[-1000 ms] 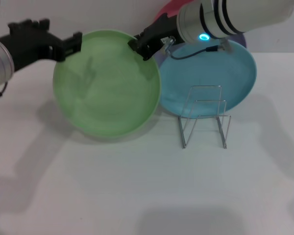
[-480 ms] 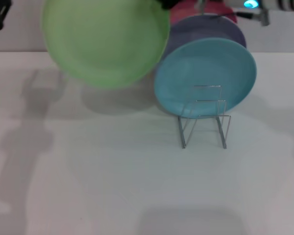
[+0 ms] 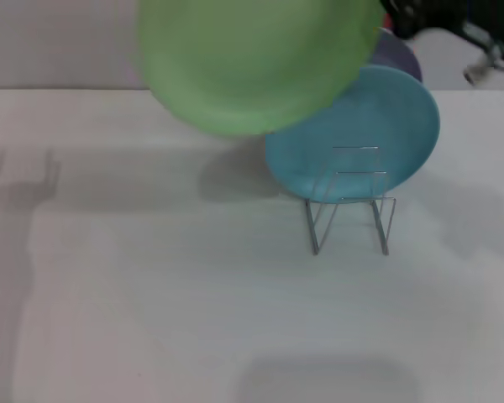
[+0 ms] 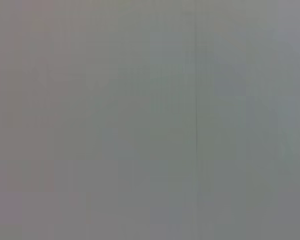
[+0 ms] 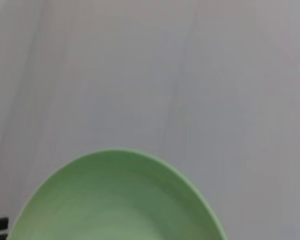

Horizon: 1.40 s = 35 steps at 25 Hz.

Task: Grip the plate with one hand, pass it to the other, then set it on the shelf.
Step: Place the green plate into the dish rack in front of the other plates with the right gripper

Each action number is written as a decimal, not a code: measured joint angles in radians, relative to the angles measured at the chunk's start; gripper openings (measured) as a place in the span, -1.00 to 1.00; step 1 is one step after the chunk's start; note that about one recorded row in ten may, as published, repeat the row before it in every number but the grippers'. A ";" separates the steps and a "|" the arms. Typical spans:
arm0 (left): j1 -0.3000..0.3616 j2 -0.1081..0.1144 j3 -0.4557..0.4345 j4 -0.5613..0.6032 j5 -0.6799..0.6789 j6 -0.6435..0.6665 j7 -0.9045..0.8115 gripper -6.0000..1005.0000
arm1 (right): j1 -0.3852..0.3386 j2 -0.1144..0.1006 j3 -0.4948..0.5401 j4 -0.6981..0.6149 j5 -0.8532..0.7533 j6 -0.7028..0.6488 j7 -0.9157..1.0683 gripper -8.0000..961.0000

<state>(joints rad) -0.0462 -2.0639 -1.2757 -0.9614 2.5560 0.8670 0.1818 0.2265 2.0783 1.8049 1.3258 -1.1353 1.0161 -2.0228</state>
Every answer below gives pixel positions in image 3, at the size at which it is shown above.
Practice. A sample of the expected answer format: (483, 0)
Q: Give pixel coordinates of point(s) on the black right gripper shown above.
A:
(432, 14)

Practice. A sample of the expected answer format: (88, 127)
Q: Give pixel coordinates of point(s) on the green plastic plate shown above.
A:
(252, 63)

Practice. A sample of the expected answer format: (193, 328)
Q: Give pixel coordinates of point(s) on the purple plastic plate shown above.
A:
(399, 59)

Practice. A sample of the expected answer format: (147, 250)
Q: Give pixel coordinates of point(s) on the blue plastic plate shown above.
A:
(374, 126)

